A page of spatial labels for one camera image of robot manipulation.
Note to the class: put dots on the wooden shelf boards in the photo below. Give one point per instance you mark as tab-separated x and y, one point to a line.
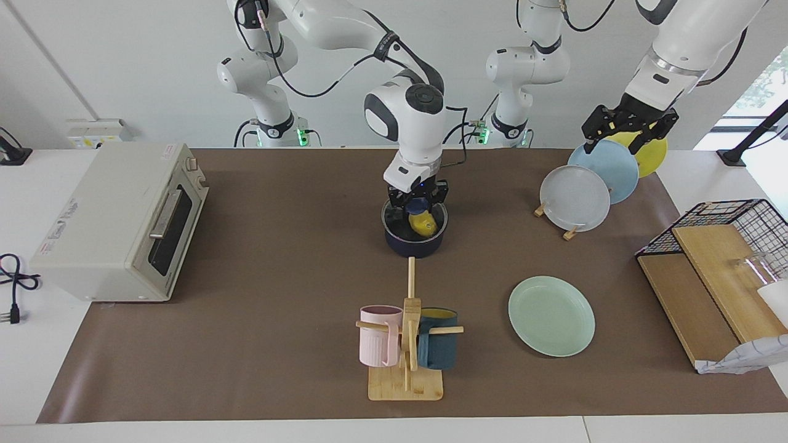
689	307

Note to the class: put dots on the yellow plate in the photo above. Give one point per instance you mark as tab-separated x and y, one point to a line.
654	161

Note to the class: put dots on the white wall power strip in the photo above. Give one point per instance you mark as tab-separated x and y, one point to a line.
92	132

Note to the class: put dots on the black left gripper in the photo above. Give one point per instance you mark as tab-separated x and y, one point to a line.
637	114

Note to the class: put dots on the dark blue pot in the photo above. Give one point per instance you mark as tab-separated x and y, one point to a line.
412	249

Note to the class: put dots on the wooden mug tree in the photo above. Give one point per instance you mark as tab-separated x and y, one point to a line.
406	384

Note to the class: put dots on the clear glass cup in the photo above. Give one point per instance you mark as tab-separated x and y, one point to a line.
754	267

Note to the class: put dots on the white cup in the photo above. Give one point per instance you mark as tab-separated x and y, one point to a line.
777	301

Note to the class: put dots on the yellow lemon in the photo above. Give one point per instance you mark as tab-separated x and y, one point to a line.
423	225

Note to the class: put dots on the wooden plate rack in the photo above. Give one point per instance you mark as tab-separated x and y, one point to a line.
570	234

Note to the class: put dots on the pale grey plate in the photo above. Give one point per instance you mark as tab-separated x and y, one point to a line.
575	200

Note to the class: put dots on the pink ribbed mug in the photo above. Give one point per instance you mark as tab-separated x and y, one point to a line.
375	344

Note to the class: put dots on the black desk clamp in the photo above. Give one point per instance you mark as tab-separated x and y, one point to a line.
12	154

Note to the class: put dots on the light blue plate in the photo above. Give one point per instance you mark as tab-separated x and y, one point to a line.
615	172

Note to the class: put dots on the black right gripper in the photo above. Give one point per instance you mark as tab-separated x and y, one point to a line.
418	192

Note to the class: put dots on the dark teal mug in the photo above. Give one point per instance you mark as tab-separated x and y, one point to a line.
440	351

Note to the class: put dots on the beige toaster oven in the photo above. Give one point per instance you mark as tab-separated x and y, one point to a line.
98	246

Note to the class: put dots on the pale green plate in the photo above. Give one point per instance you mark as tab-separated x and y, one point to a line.
551	317

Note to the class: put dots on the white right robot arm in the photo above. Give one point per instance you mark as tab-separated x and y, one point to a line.
406	117

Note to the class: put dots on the brown table mat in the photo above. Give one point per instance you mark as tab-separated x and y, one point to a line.
277	369

